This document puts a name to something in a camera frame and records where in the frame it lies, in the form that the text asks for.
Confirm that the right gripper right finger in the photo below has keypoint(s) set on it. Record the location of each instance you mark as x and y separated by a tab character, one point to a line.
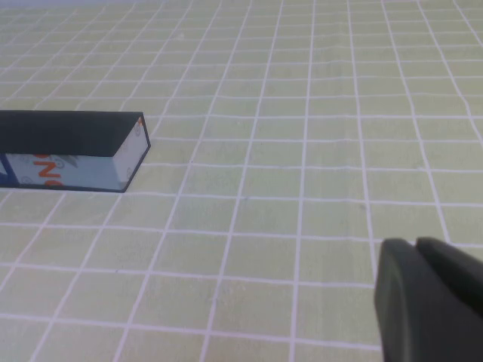
456	271

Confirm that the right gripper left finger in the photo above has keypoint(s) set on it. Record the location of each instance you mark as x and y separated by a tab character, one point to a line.
407	309

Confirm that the black printed glasses case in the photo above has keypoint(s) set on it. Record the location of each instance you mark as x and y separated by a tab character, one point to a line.
56	132

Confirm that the green checked tablecloth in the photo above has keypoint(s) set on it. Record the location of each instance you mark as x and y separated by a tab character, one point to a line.
264	188

